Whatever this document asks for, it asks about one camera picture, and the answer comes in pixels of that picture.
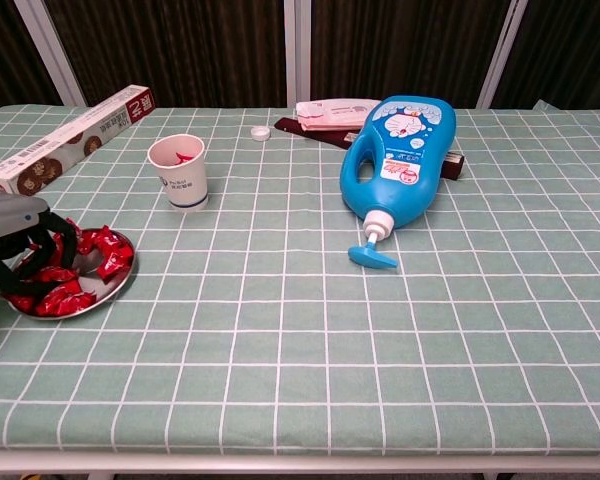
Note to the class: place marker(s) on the silver black robot left hand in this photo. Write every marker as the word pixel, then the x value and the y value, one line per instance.
pixel 10 217

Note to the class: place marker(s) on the red candy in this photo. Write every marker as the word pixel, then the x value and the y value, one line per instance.
pixel 97 240
pixel 182 158
pixel 22 302
pixel 65 304
pixel 114 265
pixel 62 275

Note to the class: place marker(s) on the round silver metal plate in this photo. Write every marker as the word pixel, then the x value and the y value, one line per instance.
pixel 115 290

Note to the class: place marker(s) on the white paper cup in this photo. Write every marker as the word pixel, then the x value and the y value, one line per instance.
pixel 185 185

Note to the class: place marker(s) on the long white wrap box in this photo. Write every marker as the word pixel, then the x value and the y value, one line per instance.
pixel 80 135

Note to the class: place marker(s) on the dark brown pleated curtain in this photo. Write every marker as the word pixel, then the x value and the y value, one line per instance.
pixel 180 50
pixel 405 50
pixel 570 50
pixel 5 50

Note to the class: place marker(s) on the small white bottle cap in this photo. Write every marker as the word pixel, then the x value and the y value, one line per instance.
pixel 260 133

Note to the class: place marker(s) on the long dark red box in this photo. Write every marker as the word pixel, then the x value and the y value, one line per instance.
pixel 320 136

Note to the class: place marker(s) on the pink wet wipes pack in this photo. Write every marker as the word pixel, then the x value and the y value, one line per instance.
pixel 330 112

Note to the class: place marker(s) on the green checked tablecloth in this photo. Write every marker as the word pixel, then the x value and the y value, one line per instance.
pixel 330 325

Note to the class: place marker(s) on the blue pump detergent bottle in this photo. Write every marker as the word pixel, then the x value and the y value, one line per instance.
pixel 400 165

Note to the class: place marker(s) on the white metal frame post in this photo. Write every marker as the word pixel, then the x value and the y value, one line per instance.
pixel 47 45
pixel 502 50
pixel 297 50

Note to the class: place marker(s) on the white metal table frame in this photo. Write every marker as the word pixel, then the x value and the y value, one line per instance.
pixel 300 465

